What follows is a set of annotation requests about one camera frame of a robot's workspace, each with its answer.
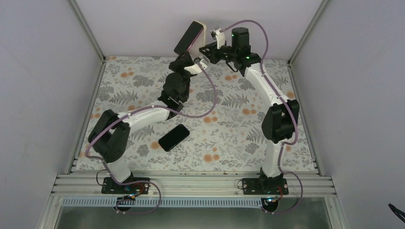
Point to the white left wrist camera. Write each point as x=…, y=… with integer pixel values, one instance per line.
x=198, y=66

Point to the aluminium frame post right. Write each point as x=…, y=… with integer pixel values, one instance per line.
x=308, y=31

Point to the beige phone case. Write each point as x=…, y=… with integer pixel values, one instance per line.
x=200, y=42

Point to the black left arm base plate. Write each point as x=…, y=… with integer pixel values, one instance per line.
x=109, y=186

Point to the slotted grey cable duct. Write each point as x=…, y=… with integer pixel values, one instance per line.
x=164, y=202

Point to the aluminium front rail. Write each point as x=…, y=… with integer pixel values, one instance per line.
x=193, y=184

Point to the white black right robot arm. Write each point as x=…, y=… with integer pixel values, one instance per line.
x=281, y=119

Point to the aluminium frame post left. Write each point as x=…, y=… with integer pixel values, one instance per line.
x=87, y=30

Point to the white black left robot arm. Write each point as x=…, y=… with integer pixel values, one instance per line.
x=110, y=135

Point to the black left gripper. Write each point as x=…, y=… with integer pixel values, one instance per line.
x=186, y=60

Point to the black object at edge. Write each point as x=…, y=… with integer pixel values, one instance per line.
x=400, y=214

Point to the floral patterned table mat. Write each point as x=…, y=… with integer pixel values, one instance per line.
x=224, y=110

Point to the aluminium frame post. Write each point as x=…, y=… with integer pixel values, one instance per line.
x=308, y=31
x=87, y=30

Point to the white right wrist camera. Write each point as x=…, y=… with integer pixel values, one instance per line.
x=219, y=36

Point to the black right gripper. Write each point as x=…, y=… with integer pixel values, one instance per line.
x=212, y=55

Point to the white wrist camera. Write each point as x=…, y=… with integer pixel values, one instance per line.
x=219, y=36
x=198, y=66

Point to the black smartphone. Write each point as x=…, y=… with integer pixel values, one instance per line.
x=173, y=137
x=189, y=38

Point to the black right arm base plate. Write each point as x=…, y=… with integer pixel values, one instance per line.
x=256, y=186

